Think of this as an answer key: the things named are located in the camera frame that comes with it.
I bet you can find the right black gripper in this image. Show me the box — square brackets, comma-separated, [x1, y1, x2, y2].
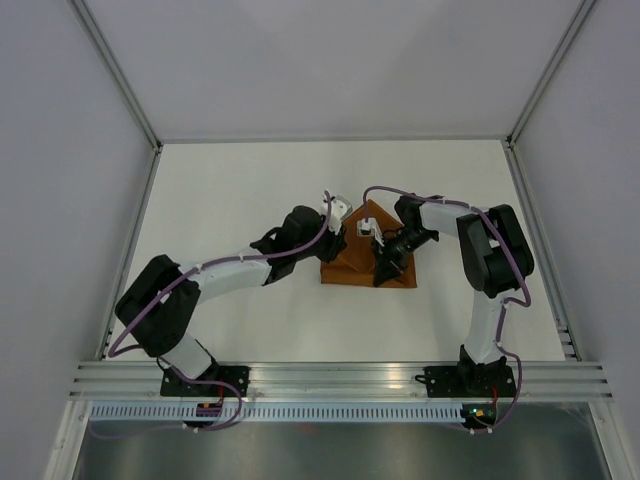
[371, 229, 436, 287]

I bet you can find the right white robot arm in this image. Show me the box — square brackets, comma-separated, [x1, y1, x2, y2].
[357, 194, 534, 398]

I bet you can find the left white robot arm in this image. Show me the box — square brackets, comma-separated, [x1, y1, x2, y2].
[108, 196, 352, 396]

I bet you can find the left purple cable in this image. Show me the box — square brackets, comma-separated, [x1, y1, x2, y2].
[89, 189, 336, 441]

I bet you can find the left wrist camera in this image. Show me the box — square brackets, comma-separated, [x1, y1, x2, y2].
[319, 190, 353, 234]

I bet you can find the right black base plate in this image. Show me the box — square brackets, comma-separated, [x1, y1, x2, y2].
[423, 365, 516, 399]

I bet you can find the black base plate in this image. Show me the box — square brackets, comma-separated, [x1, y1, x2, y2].
[160, 364, 251, 398]
[423, 365, 516, 399]

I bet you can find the white slotted cable duct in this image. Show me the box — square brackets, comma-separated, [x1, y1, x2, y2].
[90, 400, 463, 423]

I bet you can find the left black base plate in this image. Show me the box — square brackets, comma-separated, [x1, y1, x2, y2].
[160, 364, 251, 398]

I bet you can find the aluminium mounting rail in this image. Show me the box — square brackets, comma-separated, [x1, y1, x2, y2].
[68, 361, 613, 402]

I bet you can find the right aluminium frame post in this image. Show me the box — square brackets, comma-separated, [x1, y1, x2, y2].
[504, 0, 601, 149]

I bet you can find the aluminium frame post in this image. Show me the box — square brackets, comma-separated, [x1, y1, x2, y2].
[67, 0, 164, 151]
[504, 0, 601, 149]

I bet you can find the left aluminium frame post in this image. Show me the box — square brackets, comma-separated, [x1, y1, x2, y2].
[67, 0, 164, 151]

